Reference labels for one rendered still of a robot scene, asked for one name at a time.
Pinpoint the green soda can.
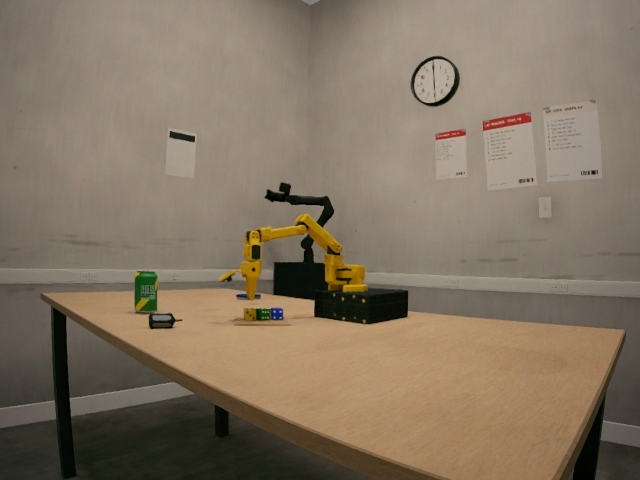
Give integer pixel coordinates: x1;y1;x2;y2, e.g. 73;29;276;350
135;270;158;314

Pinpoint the yellow die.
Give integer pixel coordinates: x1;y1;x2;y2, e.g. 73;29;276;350
244;308;256;321

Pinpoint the green die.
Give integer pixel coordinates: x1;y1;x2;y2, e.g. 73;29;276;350
256;308;270;321

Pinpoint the blue die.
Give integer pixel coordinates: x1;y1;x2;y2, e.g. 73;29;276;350
270;308;283;320

